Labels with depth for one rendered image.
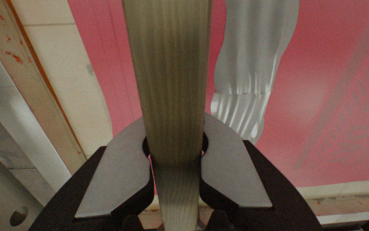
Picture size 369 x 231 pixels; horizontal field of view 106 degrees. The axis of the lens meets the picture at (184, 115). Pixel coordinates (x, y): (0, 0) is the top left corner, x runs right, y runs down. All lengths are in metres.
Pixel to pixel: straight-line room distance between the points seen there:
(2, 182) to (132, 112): 0.17
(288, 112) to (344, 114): 0.09
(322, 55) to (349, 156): 0.21
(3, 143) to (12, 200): 1.97
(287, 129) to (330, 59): 0.10
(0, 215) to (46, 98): 0.15
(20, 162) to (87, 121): 2.15
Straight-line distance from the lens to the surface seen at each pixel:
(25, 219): 0.31
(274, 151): 0.27
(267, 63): 0.19
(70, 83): 0.20
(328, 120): 0.29
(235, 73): 0.17
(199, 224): 0.25
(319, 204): 0.46
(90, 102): 0.20
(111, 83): 0.18
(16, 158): 2.34
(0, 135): 2.18
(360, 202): 0.52
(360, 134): 0.35
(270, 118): 0.23
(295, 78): 0.22
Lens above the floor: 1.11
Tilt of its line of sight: 60 degrees down
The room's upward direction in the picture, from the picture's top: 175 degrees clockwise
